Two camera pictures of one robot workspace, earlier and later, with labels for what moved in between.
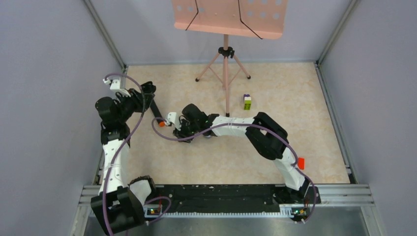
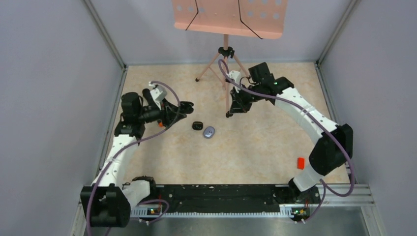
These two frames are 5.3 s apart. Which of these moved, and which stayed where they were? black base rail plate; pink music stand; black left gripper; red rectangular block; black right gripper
Moved: black right gripper; black left gripper
Stayed: black base rail plate; red rectangular block; pink music stand
